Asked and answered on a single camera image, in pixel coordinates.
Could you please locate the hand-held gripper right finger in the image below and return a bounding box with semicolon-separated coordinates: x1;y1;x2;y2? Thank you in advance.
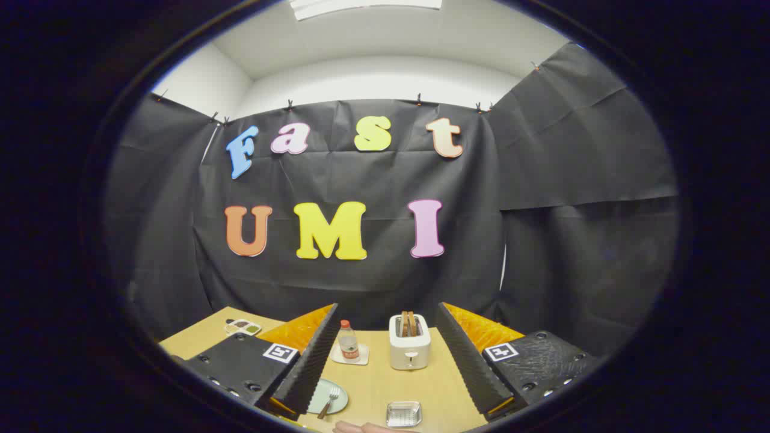
436;302;602;422

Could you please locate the light green plate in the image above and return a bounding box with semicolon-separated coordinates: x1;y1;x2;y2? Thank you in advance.
307;379;348;416

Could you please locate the clear red-capped water bottle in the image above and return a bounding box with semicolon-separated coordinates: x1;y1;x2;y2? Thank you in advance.
337;320;360;361

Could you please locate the wooden-handled metal fork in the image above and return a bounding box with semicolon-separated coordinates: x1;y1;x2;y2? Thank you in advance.
317;388;340;420

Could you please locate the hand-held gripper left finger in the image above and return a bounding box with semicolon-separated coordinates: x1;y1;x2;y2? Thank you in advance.
171;302;342;422

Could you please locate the white square coaster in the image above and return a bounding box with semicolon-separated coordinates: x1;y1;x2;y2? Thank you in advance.
330;342;369;366

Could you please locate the metal drain basket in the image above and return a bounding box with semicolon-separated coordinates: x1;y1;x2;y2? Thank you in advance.
386;401;423;428

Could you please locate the white toaster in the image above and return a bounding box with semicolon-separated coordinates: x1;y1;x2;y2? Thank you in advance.
389;313;432;370

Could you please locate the black backdrop cloth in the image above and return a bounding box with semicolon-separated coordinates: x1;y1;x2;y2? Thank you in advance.
102;42;680;361

